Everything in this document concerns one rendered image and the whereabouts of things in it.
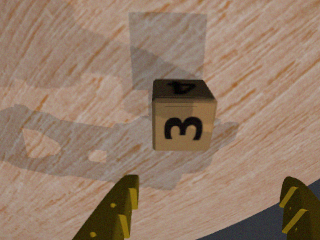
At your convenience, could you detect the tan cube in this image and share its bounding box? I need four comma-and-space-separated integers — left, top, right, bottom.
152, 79, 218, 151

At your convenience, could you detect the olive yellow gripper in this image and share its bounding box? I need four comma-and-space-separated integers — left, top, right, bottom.
72, 174, 320, 240

